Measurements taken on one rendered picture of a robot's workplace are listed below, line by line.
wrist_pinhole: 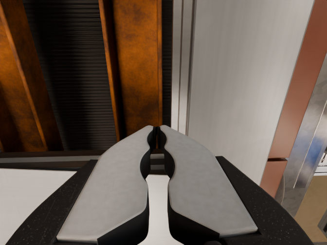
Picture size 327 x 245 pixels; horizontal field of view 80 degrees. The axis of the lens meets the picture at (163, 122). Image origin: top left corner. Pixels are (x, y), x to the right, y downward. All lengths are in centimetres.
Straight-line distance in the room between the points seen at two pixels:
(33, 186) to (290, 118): 30
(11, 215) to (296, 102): 35
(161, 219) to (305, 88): 22
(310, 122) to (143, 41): 36
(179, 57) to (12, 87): 31
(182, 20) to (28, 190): 24
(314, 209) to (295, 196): 146
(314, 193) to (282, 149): 165
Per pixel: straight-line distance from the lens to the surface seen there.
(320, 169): 138
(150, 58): 34
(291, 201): 63
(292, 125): 27
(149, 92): 35
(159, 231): 30
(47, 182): 26
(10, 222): 33
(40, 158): 27
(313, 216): 214
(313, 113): 48
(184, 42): 18
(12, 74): 42
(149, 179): 23
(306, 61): 24
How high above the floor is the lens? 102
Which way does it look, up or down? 63 degrees down
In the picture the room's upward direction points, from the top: 175 degrees clockwise
